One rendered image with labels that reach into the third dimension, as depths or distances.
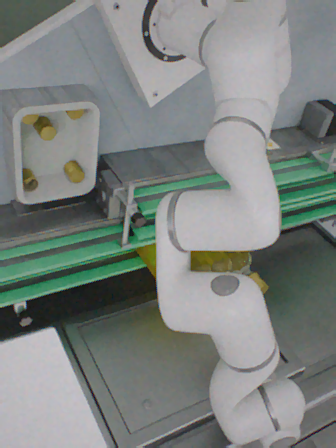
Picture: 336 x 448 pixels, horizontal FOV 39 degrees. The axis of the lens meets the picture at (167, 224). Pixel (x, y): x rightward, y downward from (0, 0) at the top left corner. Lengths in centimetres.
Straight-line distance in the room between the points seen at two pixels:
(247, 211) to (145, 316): 62
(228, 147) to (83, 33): 50
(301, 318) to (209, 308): 73
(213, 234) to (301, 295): 80
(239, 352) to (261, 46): 40
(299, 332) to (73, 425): 62
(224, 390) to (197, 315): 16
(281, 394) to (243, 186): 38
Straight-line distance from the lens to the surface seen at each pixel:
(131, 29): 99
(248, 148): 61
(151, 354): 110
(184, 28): 93
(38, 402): 102
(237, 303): 61
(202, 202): 63
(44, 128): 100
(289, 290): 139
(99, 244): 107
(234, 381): 73
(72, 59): 103
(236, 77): 66
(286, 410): 82
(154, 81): 105
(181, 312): 64
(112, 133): 115
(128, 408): 102
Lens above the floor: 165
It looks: 39 degrees down
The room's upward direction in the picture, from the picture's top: 142 degrees clockwise
